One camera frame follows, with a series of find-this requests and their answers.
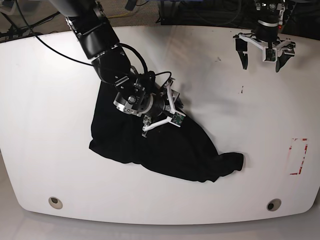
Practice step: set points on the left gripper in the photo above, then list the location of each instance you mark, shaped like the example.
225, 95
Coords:
265, 36

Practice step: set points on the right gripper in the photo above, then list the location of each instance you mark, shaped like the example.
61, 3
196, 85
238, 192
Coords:
163, 105

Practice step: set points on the black graphic T-shirt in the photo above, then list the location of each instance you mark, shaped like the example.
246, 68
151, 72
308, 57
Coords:
185, 152

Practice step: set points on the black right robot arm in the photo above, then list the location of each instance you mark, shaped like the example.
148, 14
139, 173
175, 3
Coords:
121, 66

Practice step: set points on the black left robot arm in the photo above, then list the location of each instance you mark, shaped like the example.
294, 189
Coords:
270, 11

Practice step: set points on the red tape rectangle marking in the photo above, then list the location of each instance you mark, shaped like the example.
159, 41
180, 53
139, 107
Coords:
296, 156

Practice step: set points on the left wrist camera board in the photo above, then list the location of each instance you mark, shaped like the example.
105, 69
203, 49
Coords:
270, 55

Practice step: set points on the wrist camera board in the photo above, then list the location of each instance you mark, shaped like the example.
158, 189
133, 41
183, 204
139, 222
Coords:
177, 119
270, 55

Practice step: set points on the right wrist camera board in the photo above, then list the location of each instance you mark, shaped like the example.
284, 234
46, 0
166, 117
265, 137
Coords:
177, 119

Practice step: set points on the right table cable grommet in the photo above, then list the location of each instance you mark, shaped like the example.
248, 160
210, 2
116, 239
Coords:
274, 205

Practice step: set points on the table cable grommet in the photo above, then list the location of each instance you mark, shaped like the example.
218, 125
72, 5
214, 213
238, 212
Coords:
274, 205
55, 203

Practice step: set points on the left table cable grommet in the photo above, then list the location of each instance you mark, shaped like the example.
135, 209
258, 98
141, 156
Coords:
55, 203

